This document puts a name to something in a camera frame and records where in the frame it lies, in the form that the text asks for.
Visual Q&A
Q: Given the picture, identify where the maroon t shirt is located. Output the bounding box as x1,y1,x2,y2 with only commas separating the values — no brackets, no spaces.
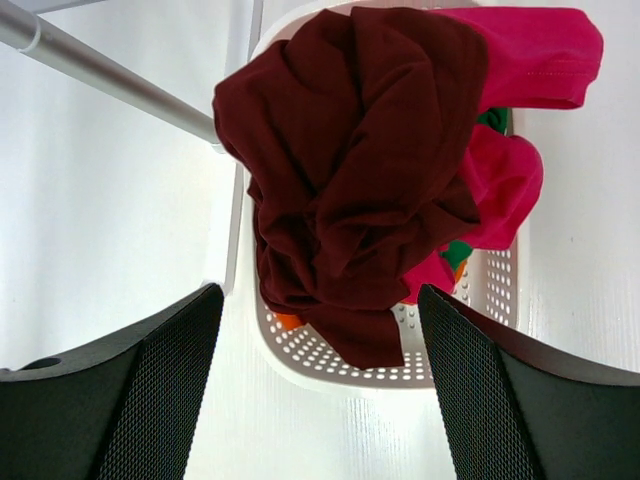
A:
213,7,488,369

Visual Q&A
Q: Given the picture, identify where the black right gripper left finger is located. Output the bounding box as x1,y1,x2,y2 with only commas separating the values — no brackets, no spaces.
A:
1,283,224,479

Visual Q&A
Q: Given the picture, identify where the green t shirt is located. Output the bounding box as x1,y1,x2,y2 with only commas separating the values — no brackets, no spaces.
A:
439,108,509,274

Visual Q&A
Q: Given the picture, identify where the orange t shirt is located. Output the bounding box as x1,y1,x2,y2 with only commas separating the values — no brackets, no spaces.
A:
272,259,468,331

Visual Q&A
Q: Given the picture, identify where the pink magenta t shirt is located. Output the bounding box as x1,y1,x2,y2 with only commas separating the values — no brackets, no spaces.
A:
404,6,605,304

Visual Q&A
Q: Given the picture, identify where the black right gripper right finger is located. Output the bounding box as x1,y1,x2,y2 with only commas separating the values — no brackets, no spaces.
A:
418,286,639,479

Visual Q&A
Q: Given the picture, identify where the metal clothes rack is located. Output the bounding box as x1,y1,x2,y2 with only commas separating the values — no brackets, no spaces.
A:
0,0,266,156

